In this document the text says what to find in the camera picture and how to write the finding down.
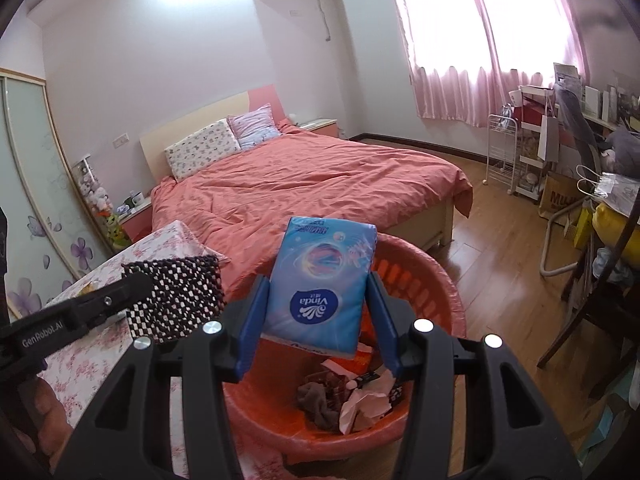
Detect left pink nightstand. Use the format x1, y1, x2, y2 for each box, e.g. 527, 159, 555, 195
118, 197, 152, 243

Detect red white paper bucket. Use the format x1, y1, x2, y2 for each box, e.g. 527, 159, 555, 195
348, 344, 383, 375

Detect pink striped pillow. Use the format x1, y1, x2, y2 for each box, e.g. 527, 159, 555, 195
227, 104, 281, 151

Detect person left hand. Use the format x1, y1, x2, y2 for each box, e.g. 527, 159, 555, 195
32, 377, 73, 474

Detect black white mesh pouch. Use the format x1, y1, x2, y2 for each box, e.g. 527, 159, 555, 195
122, 255, 226, 344

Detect floral white pillow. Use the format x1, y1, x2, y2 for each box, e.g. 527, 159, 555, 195
164, 119, 241, 181

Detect yellow snack bag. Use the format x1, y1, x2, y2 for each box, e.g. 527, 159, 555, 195
78, 283, 94, 296

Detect beige pink headboard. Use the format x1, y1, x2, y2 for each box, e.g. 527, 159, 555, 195
140, 84, 286, 183

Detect white paper shopping bag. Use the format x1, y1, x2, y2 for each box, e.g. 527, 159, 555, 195
576, 165, 639, 217

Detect light blue tissue pack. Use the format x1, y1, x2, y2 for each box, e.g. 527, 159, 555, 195
262, 217, 378, 358

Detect pink nightstand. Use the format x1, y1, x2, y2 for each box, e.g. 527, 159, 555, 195
299, 118, 340, 138
118, 197, 152, 243

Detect bed with coral duvet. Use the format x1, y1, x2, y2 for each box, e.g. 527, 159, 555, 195
151, 131, 473, 298

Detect orange plastic laundry basket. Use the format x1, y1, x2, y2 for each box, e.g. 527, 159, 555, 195
221, 231, 469, 466

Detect pink window curtain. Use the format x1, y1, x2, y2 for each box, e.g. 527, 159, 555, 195
394, 0, 588, 127

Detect white wire rack cart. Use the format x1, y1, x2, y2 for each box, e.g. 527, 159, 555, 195
483, 114, 521, 195

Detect brown red scrunchie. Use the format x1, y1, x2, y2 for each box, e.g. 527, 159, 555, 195
296, 382, 349, 432

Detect sliding wardrobe with flowers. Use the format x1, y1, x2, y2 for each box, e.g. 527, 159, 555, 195
1, 70, 113, 318

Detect floral pink white tablecloth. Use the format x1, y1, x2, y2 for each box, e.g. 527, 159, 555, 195
41, 220, 294, 479

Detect plush toy hanging stack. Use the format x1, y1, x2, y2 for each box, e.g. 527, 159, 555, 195
72, 155, 131, 252

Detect white wall switch plate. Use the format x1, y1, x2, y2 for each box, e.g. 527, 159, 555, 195
113, 133, 129, 148

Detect cardboard box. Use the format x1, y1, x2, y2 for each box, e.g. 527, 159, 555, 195
538, 172, 582, 219

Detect right pink nightstand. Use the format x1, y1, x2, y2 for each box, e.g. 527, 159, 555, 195
299, 118, 340, 138

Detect dark wooden chair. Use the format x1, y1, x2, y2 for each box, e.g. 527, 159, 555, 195
537, 196, 639, 400

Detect white cluttered desk shelf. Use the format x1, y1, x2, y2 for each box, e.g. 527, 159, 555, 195
510, 63, 639, 179

